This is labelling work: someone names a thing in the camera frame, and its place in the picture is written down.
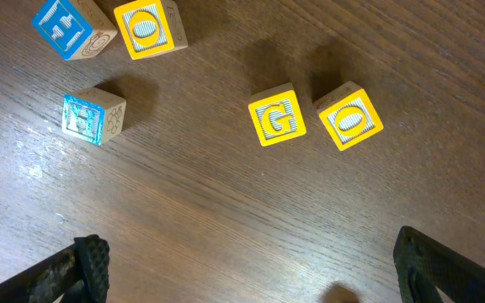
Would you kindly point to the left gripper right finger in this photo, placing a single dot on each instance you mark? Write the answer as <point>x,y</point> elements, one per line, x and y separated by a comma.
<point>426,269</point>

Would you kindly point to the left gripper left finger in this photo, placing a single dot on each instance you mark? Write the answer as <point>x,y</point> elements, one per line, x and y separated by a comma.
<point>78,273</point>

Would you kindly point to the blue H block lower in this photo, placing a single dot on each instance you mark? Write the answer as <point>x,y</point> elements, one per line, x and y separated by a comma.
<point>93,115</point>

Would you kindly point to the blue h block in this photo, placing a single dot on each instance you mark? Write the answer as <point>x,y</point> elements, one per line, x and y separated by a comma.
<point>93,115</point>
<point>75,29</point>

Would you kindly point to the yellow block left upper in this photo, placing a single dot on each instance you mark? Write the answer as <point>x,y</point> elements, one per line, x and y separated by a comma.
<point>348,115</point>

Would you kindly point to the yellow block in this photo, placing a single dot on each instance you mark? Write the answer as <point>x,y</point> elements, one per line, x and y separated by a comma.
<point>276,115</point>
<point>151,27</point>
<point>348,115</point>

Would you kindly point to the yellow block left lower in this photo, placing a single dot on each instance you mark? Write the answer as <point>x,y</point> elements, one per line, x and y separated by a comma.
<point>276,115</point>

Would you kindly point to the blue H block upper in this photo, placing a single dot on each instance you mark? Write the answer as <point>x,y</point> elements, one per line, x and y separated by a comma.
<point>75,29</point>

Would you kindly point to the yellow block far left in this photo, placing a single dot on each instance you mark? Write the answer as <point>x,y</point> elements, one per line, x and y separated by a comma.
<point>151,27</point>

